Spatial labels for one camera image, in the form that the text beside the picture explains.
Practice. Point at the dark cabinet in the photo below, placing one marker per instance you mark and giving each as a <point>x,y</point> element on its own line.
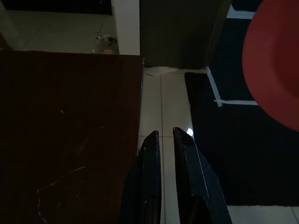
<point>180,32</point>

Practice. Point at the white tape strip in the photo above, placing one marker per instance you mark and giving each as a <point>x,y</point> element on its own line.
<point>238,102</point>
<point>240,12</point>
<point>213,85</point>

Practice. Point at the red plate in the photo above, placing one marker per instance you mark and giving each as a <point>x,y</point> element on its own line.
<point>273,63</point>

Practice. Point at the white crumpled bag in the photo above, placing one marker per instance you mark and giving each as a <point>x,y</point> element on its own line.
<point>160,70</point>

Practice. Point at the small clutter on floor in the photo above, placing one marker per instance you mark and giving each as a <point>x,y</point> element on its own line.
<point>106,43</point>

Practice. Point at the black floor rug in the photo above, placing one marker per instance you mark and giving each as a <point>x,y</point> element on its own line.
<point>238,144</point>

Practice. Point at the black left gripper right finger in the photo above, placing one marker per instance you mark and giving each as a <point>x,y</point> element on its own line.
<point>201,182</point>

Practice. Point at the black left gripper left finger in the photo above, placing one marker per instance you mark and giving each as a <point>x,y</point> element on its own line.
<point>146,182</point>

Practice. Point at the white post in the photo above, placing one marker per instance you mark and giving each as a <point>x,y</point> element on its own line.
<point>127,25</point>

